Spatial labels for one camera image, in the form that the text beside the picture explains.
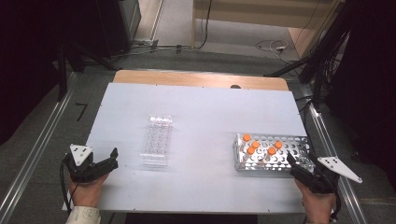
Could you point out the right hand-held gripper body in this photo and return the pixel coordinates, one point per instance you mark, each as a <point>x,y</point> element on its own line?
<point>323,177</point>

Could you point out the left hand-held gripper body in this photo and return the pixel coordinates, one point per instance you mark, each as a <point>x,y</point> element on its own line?
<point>81,165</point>

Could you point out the perforated metal tube rack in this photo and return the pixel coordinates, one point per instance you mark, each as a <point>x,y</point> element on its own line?
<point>289,158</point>

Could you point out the clear plastic tube rack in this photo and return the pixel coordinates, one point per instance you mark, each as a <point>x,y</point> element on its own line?
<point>157,140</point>

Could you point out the person's left hand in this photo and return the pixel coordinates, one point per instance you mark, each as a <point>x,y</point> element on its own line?
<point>87,192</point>

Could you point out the person's right hand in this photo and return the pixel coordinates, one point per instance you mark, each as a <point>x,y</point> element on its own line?
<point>317,205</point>

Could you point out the person's left white sleeve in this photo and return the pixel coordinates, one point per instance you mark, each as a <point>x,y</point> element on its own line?
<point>83,215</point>

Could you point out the white board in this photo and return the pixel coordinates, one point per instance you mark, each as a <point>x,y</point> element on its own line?
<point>202,109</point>

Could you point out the wooden table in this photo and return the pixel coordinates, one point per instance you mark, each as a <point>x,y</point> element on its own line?
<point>186,79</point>

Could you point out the black cabinet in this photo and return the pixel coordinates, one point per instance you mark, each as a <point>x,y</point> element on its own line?
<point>118,25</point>

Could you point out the beige wooden furniture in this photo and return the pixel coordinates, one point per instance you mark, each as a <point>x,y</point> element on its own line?
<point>264,12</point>

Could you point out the aluminium floor rail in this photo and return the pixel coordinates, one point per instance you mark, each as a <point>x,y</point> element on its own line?
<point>330,137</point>
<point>40,146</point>

